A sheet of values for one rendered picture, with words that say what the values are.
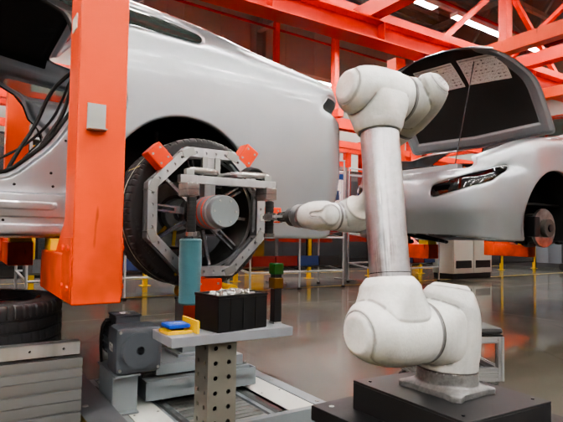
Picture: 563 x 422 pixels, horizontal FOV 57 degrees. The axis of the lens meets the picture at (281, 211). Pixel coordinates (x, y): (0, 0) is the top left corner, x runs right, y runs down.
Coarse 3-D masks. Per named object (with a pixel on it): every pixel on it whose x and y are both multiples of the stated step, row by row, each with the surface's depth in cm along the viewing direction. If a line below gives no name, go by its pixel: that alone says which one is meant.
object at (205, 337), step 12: (276, 324) 177; (156, 336) 162; (168, 336) 154; (180, 336) 154; (192, 336) 155; (204, 336) 156; (216, 336) 158; (228, 336) 161; (240, 336) 163; (252, 336) 165; (264, 336) 168; (276, 336) 170
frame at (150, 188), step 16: (176, 160) 210; (224, 160) 224; (160, 176) 206; (144, 192) 207; (144, 208) 207; (256, 208) 231; (144, 224) 207; (256, 224) 230; (160, 240) 206; (256, 240) 229; (160, 256) 211; (176, 256) 209; (240, 256) 225; (176, 272) 213; (208, 272) 216; (224, 272) 220
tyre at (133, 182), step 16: (176, 144) 219; (192, 144) 223; (208, 144) 227; (144, 160) 214; (128, 176) 218; (144, 176) 211; (128, 192) 209; (128, 208) 208; (128, 224) 208; (128, 240) 211; (144, 240) 210; (128, 256) 224; (144, 256) 210; (144, 272) 227; (160, 272) 214
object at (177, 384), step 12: (144, 372) 226; (192, 372) 219; (240, 372) 226; (252, 372) 229; (144, 384) 204; (156, 384) 205; (168, 384) 208; (180, 384) 210; (192, 384) 213; (240, 384) 225; (144, 396) 204; (156, 396) 205; (168, 396) 208
